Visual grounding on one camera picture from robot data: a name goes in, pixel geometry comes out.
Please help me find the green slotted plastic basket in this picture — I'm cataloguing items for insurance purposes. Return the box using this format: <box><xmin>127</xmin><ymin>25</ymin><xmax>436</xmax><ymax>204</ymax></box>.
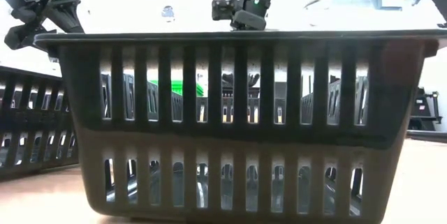
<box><xmin>149</xmin><ymin>80</ymin><xmax>205</xmax><ymax>96</ymax></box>

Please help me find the black equipment cart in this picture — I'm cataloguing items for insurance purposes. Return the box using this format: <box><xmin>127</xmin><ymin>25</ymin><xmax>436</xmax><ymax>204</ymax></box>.
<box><xmin>407</xmin><ymin>86</ymin><xmax>443</xmax><ymax>133</ymax></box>

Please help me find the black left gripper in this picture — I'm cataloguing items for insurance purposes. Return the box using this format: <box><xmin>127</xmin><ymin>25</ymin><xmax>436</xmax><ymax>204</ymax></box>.
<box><xmin>3</xmin><ymin>0</ymin><xmax>85</xmax><ymax>51</ymax></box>

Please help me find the black slotted plastic basket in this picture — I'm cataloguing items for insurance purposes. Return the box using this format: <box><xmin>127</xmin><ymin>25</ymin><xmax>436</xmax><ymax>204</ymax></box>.
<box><xmin>34</xmin><ymin>30</ymin><xmax>447</xmax><ymax>224</ymax></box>
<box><xmin>0</xmin><ymin>65</ymin><xmax>80</xmax><ymax>183</ymax></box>

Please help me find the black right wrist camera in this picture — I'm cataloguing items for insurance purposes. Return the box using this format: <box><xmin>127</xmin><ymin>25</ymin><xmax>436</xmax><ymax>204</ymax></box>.
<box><xmin>210</xmin><ymin>0</ymin><xmax>236</xmax><ymax>22</ymax></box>

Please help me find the black aluminium rig frame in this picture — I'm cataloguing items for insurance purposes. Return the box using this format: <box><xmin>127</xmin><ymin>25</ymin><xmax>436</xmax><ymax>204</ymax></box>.
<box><xmin>406</xmin><ymin>128</ymin><xmax>447</xmax><ymax>144</ymax></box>

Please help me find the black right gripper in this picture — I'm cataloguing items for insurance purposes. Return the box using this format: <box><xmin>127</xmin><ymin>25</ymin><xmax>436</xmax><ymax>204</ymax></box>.
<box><xmin>222</xmin><ymin>8</ymin><xmax>268</xmax><ymax>87</ymax></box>

